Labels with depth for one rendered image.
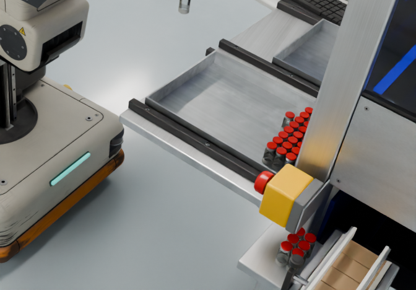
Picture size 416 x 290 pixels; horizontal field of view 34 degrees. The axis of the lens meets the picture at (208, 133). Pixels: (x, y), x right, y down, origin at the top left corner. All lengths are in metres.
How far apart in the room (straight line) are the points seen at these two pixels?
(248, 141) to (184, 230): 1.02
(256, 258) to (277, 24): 0.80
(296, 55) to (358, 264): 0.69
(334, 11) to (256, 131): 0.72
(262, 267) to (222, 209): 1.30
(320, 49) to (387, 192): 0.71
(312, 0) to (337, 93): 1.05
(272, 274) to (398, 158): 0.30
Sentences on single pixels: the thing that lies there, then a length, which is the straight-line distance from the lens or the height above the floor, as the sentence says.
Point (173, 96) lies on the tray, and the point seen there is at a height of 0.88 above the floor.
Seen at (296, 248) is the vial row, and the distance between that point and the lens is 1.16.
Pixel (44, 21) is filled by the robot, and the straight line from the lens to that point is 1.83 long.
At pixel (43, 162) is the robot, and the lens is 2.16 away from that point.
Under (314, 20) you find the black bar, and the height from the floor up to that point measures 0.90.
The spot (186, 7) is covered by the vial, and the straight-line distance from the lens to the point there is 1.34.
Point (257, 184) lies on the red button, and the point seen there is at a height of 1.00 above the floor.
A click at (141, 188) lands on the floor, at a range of 2.49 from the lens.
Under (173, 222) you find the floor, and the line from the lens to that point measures 2.39.
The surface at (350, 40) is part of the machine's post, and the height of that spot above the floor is 1.28.
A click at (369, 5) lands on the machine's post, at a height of 1.34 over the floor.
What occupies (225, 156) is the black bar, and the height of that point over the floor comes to 0.90.
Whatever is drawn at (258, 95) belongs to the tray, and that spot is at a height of 0.88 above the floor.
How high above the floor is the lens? 1.78
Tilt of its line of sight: 40 degrees down
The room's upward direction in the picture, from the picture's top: 11 degrees clockwise
